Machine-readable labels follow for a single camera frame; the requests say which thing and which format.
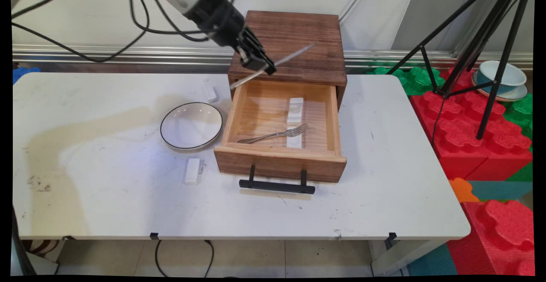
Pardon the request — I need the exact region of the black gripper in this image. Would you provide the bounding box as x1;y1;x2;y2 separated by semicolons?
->
186;0;277;76

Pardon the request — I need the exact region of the silver table knife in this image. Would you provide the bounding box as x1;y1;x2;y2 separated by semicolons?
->
229;43;316;90

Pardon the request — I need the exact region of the dark wooden drawer cabinet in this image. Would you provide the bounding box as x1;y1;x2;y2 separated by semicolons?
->
228;11;348;111

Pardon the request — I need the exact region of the silver fork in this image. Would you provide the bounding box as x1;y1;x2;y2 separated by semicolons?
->
237;123;309;144

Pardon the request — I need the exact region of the white plate black rim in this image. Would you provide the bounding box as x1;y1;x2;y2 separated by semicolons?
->
160;102;224;150

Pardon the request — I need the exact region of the light wooden drawer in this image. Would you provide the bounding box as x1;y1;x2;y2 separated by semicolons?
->
214;79;347;183

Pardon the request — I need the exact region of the green foam block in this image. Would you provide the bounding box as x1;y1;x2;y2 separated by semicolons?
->
367;67;446;96
503;94;534;146

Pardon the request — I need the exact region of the large red foam block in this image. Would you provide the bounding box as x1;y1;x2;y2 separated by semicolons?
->
409;67;533;181

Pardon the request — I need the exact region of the white table leg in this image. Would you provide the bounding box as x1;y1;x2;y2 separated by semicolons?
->
369;239;444;276

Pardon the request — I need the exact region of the orange foam piece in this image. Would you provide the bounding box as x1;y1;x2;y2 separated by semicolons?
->
449;177;480;204

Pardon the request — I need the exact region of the pale blue ceramic bowl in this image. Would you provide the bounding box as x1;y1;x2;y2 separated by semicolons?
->
476;61;527;95

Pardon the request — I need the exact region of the light blue bowl on saucer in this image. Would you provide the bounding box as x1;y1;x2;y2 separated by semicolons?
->
471;71;529;102

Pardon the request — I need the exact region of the teal foam mat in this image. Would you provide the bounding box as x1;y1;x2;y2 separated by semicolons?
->
469;181;534;201

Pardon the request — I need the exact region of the metal wall rail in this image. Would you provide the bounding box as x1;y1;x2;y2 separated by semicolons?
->
12;44;534;73

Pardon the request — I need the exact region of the black drawer handle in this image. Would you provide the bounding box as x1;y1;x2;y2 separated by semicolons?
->
239;165;316;195

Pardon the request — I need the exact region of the black floor cable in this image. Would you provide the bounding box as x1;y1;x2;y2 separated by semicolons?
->
154;239;215;278

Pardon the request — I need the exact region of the black camera tripod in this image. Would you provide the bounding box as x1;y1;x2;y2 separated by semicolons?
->
386;0;534;140

